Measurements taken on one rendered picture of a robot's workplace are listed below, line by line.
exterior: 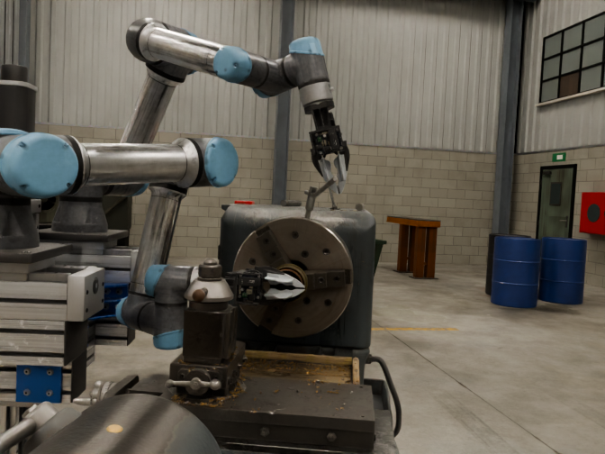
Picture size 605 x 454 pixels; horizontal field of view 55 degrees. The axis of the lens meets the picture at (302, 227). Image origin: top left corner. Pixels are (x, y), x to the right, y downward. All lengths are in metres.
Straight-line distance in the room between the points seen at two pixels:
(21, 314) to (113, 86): 10.73
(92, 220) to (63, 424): 1.34
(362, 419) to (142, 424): 0.54
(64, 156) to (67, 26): 11.06
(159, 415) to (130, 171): 0.89
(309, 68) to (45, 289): 0.73
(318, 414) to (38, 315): 0.61
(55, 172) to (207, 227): 10.49
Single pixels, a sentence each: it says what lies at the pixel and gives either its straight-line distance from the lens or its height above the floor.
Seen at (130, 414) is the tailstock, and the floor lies 1.15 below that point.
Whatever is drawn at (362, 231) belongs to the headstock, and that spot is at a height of 1.20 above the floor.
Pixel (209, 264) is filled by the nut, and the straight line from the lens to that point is 0.94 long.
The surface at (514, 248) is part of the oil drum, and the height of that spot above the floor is 0.76.
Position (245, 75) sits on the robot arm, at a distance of 1.33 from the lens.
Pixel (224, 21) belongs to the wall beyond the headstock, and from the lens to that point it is 12.11.
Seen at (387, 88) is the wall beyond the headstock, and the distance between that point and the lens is 12.45.
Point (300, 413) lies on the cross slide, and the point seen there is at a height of 0.97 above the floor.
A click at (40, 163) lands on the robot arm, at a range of 1.14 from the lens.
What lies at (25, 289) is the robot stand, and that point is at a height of 1.09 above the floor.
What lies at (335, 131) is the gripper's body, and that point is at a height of 1.44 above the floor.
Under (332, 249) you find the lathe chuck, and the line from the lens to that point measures 1.49.
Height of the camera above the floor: 1.29
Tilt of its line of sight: 3 degrees down
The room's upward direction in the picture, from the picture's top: 3 degrees clockwise
